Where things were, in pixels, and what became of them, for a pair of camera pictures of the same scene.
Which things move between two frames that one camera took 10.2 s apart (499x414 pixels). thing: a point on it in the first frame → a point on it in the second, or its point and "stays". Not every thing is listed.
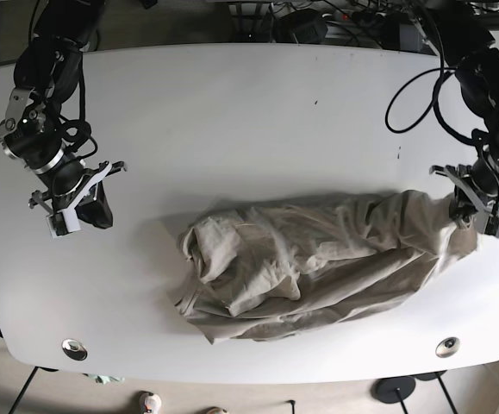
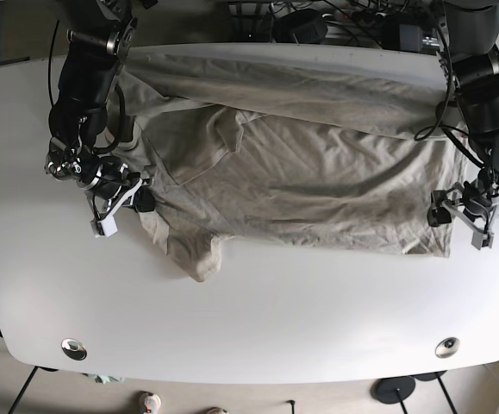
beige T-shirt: x=315 y=265 → x=352 y=145
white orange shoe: x=150 y=403 stays
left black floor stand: x=393 y=390 stays
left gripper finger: x=116 y=167 → x=135 y=180
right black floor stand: x=437 y=375 stays
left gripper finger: x=64 y=222 → x=105 y=228
